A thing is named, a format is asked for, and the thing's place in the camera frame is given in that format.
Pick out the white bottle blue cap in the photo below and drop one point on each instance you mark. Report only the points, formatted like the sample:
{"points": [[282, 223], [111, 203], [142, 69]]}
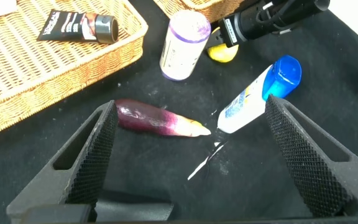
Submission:
{"points": [[250, 99]]}

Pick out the white cup purple lid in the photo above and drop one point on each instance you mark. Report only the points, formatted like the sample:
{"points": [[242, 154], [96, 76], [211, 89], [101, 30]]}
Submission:
{"points": [[182, 46]]}

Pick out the purple eggplant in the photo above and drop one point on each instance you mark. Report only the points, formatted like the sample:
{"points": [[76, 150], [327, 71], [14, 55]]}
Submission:
{"points": [[148, 118]]}

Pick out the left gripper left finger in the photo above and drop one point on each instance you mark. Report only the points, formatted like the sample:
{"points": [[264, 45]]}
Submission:
{"points": [[85, 161]]}

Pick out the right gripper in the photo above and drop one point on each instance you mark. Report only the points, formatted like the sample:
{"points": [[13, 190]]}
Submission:
{"points": [[250, 25]]}

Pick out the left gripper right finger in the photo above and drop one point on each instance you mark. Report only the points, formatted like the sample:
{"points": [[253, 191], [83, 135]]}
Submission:
{"points": [[319, 174]]}

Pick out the thin white strip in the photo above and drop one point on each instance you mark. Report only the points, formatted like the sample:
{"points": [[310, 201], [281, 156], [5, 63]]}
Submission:
{"points": [[202, 165]]}

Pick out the yellow lemon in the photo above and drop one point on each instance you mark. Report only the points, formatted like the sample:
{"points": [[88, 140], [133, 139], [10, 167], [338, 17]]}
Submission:
{"points": [[222, 54]]}

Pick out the black cosmetic tube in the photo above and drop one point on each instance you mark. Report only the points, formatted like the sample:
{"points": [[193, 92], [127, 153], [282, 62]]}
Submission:
{"points": [[70, 26]]}

